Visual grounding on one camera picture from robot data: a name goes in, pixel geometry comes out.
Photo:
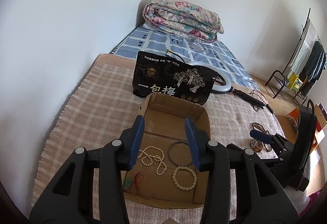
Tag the white ring light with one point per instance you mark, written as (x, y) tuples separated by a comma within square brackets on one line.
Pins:
[(222, 82)]

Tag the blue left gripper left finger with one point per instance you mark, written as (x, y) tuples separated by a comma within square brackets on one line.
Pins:
[(135, 139)]

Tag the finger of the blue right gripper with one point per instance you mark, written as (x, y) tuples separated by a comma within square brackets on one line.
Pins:
[(264, 138)]

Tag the folded floral quilt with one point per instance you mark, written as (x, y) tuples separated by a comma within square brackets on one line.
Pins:
[(183, 19)]

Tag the dark hanging clothes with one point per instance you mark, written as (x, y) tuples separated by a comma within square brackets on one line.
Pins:
[(313, 68)]

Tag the blue checked bed sheet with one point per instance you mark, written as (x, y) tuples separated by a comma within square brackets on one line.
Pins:
[(146, 38)]

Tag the black clothes rack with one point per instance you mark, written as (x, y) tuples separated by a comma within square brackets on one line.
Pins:
[(286, 84)]

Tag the open cardboard box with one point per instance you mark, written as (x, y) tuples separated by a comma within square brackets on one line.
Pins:
[(171, 181)]

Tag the black printed snack bag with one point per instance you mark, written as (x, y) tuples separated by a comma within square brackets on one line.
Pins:
[(154, 73)]

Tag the red tan book box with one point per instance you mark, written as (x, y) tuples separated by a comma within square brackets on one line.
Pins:
[(321, 115)]

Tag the striped hanging towel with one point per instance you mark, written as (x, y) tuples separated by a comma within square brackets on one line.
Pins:
[(304, 48)]

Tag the red cord jade pendant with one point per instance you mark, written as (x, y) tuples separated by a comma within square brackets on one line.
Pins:
[(130, 184)]

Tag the black folded tripod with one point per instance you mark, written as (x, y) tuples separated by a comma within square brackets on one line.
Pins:
[(255, 103)]

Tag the yellow green box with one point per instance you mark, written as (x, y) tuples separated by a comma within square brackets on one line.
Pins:
[(294, 83)]

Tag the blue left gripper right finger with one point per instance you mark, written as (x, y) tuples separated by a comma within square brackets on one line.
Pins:
[(197, 140)]

